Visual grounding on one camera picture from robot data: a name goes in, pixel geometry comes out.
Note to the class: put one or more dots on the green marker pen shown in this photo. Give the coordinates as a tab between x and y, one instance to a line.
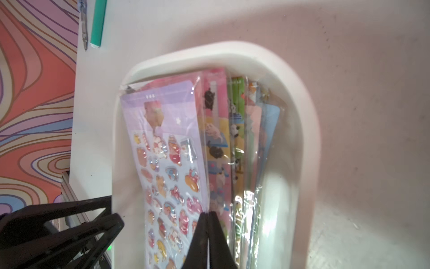
98	23

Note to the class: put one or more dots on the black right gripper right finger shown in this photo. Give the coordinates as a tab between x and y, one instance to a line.
220	256

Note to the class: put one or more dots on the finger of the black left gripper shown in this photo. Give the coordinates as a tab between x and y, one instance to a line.
80	247
33	222

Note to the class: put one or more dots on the light blue sticker sheet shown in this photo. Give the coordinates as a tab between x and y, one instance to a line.
263	120

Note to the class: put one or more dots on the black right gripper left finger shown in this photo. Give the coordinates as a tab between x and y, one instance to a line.
197	256

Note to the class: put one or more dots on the green panda sticker sheet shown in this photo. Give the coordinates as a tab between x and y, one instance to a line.
237	131

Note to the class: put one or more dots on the blue grey pen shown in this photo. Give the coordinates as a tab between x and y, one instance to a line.
82	7

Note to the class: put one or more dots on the purple pink sticker sheet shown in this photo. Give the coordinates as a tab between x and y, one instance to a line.
162	119

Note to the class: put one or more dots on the pink cat sticker sheet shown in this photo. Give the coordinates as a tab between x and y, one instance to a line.
218	148

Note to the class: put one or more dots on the white plastic storage box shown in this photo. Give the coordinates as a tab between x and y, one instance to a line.
290	177

